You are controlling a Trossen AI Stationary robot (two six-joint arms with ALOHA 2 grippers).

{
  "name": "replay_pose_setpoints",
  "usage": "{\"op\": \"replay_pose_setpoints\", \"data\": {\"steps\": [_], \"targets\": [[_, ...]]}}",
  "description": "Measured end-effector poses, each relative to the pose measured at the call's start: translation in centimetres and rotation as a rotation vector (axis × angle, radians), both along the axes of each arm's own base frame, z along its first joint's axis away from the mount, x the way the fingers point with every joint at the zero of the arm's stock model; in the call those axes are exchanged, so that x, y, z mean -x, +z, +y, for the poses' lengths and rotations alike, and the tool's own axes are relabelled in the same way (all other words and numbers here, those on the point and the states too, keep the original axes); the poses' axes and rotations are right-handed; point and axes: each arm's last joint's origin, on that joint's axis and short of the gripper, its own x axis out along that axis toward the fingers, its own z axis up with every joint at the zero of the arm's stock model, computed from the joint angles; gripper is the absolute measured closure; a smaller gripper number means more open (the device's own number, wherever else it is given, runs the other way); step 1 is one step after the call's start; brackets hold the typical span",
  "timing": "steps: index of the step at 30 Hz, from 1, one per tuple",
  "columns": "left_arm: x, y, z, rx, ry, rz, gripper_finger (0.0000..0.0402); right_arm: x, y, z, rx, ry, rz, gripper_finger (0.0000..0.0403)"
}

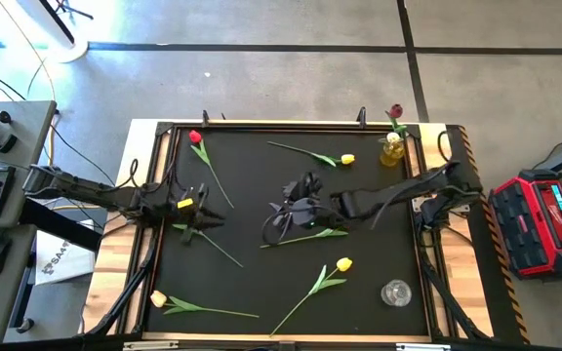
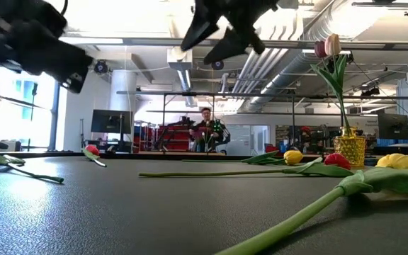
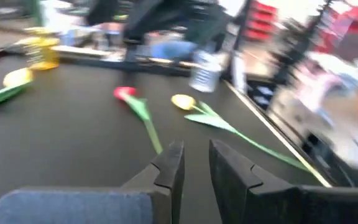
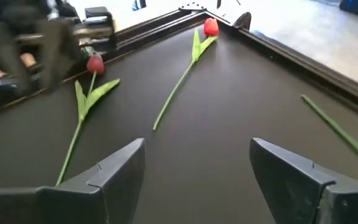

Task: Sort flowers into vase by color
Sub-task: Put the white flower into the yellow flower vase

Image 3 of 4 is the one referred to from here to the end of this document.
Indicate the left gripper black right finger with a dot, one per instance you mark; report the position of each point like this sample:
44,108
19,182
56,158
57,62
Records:
259,199

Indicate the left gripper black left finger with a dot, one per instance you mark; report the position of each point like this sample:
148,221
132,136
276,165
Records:
154,193

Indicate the red artificial tulip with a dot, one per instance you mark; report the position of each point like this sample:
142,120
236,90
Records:
140,107

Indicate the clear glass vase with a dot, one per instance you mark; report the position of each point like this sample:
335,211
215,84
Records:
205,76

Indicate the yellow glass vase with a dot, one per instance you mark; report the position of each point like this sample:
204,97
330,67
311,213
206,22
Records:
42,54

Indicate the yellow artificial tulip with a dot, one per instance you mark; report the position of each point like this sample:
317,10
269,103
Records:
183,102
17,77

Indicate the black table mat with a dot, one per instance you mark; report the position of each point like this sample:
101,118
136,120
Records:
57,140

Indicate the red storage rack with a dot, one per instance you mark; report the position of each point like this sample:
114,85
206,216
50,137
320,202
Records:
259,21

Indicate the red cabinet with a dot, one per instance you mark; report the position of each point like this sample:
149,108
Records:
356,21

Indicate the black aluminium table frame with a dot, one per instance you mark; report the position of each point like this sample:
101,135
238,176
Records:
104,63

